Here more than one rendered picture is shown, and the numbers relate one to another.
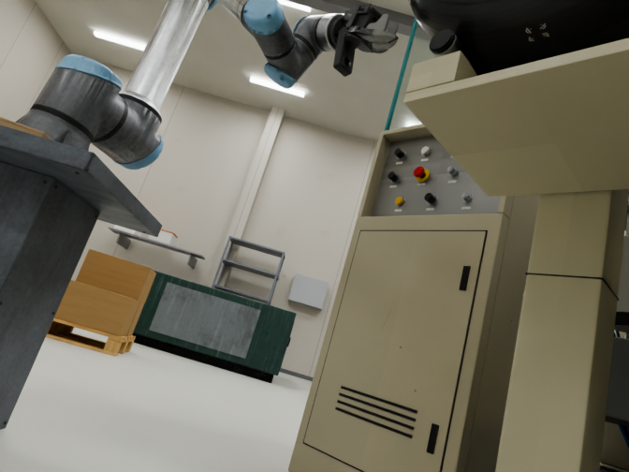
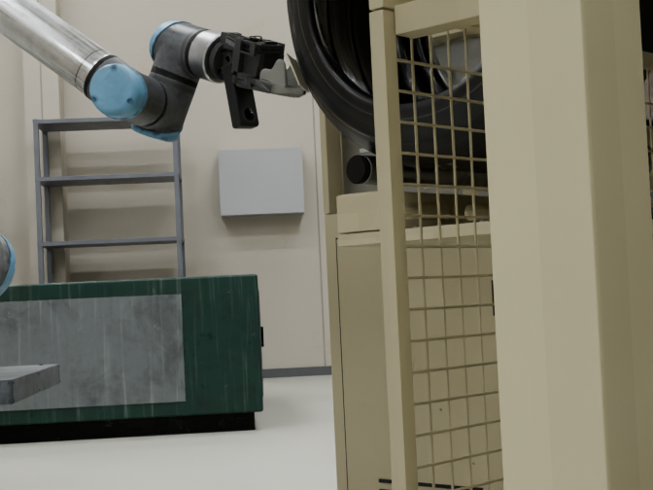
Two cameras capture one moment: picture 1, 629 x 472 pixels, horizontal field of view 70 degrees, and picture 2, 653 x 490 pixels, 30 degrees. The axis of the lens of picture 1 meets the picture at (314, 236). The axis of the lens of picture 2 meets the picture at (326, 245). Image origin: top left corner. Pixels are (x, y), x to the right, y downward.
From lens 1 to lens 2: 1.25 m
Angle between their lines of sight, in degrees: 14
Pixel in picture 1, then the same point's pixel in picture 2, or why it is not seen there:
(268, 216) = (104, 37)
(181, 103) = not seen: outside the picture
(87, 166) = (12, 398)
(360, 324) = (379, 387)
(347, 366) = (379, 450)
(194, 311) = (44, 343)
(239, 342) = (160, 373)
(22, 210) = not seen: outside the picture
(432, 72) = (359, 213)
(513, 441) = not seen: outside the picture
